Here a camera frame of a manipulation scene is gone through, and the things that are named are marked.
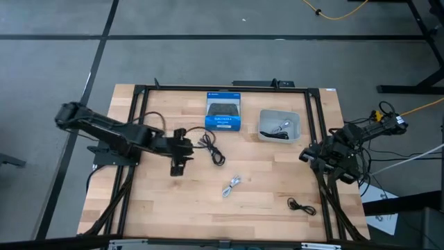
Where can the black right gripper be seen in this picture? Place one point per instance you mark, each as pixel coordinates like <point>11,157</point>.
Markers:
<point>320,152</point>

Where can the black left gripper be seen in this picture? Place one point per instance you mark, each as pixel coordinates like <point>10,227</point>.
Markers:
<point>183,144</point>

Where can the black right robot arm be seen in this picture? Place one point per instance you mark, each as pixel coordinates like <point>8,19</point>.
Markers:
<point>364,139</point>

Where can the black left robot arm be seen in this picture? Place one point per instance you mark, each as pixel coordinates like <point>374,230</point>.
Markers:
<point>114,132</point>

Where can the pale grey plastic bin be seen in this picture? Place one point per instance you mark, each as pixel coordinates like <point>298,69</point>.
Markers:
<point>268,116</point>

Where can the blue game controller box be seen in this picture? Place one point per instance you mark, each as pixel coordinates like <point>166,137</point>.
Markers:
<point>222,123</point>

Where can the black bar on table edge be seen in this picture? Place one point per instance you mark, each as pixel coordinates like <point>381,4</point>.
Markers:
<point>256,83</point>

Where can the white paper sheet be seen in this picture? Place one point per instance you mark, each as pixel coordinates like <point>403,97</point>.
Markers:
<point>378,208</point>

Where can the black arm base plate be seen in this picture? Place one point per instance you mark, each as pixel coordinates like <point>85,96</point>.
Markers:
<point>104,156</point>

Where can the black aluminium table frame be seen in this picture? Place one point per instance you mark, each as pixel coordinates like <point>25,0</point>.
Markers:
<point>225,89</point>

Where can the black floor stand frame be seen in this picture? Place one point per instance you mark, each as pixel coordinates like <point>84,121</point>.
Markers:
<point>409,88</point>

